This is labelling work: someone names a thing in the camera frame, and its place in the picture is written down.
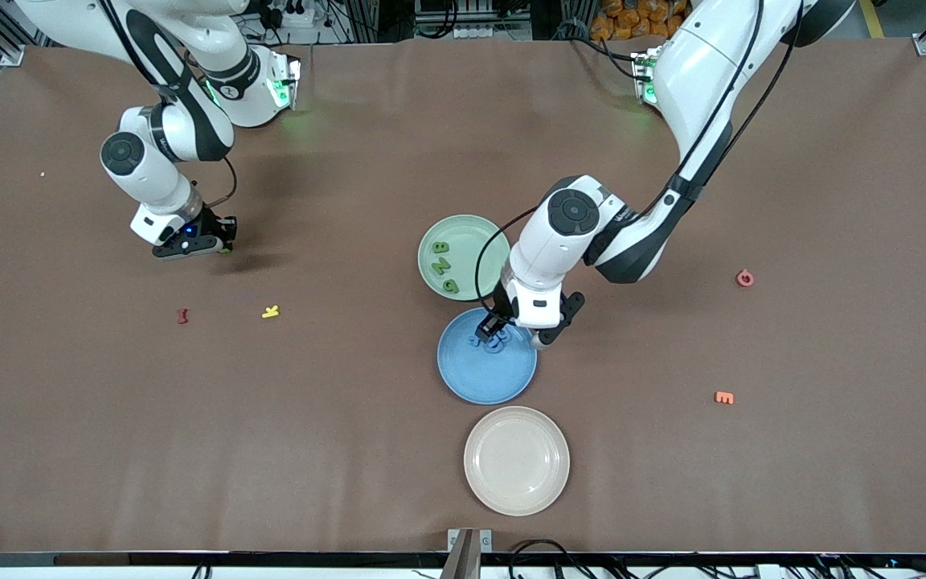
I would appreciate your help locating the orange mesh bag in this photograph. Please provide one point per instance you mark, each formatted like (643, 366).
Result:
(632, 20)

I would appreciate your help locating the brown vertical post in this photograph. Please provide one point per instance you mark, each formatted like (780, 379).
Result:
(463, 563)

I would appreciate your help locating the orange letter E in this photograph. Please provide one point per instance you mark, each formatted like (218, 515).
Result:
(723, 397)

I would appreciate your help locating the grey metal bracket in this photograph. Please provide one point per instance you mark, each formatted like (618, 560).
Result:
(485, 540)

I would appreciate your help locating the long white power strip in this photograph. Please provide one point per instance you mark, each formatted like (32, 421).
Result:
(495, 32)

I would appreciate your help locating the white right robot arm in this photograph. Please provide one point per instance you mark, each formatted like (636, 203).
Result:
(153, 181)

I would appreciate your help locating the beige plate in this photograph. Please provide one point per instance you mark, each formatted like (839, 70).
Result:
(517, 461)

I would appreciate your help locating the green plate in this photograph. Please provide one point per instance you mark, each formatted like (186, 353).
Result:
(463, 241)

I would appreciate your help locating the green letter B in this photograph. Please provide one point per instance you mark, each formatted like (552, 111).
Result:
(440, 248)

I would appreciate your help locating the yellow letter K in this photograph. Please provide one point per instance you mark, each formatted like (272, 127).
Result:
(271, 311)

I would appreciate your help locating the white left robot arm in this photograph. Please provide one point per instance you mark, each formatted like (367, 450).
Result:
(704, 72)

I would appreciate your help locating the green letter P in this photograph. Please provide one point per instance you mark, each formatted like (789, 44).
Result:
(451, 285)

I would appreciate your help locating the green letter N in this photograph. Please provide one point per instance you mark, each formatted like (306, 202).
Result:
(440, 266)

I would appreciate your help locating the coral letter G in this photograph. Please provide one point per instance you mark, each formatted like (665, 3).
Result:
(744, 278)

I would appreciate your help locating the blue plate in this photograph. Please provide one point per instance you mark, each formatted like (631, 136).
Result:
(483, 378)

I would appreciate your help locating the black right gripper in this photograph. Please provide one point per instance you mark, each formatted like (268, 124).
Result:
(214, 224)

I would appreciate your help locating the brown table cover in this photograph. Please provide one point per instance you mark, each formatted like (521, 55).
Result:
(350, 450)

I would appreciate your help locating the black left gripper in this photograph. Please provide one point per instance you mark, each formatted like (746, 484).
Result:
(501, 310)

